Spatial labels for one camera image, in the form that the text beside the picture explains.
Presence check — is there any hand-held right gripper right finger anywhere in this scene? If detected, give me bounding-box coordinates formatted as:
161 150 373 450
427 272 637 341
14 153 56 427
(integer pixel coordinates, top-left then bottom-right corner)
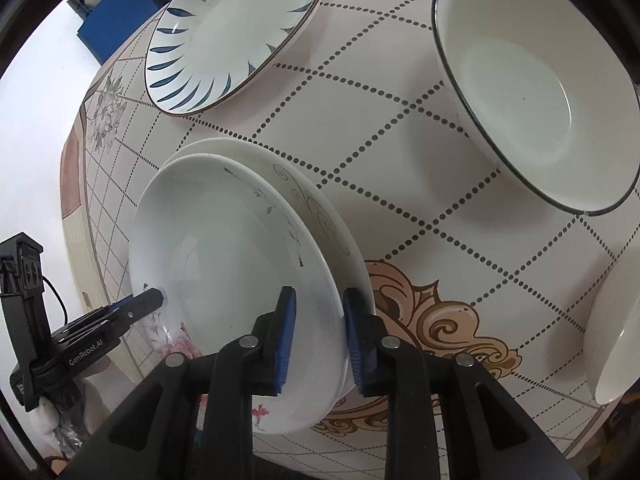
342 287 582 480

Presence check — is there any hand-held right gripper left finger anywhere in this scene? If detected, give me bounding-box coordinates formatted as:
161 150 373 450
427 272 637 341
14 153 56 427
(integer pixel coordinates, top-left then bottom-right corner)
61 286 298 480

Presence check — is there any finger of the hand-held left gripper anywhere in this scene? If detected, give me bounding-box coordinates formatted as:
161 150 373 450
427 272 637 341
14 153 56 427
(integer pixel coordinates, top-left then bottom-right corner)
106 287 166 331

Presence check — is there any white plate with branch print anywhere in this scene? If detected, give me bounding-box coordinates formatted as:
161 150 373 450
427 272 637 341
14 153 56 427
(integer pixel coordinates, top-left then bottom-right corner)
128 162 351 435

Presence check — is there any white plate with blue leaves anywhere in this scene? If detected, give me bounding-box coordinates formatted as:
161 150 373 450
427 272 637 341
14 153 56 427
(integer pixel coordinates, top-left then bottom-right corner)
144 0 330 116

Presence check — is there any white bowl with dark rim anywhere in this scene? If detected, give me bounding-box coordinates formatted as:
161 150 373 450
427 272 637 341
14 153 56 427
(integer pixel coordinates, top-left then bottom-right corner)
431 0 640 219

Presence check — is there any person's left hand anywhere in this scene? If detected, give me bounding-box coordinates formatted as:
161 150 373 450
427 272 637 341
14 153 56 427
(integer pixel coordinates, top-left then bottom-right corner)
27 395 68 458

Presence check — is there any printed tablecloth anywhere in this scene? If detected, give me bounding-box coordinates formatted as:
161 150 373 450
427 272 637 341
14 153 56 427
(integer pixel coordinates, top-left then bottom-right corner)
60 0 640 480

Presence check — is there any blue box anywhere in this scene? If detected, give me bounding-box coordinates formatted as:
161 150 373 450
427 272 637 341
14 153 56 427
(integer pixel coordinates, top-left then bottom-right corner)
76 0 162 65

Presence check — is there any black cable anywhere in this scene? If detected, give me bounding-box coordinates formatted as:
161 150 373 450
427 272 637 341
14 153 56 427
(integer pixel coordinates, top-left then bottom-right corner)
42 276 69 326

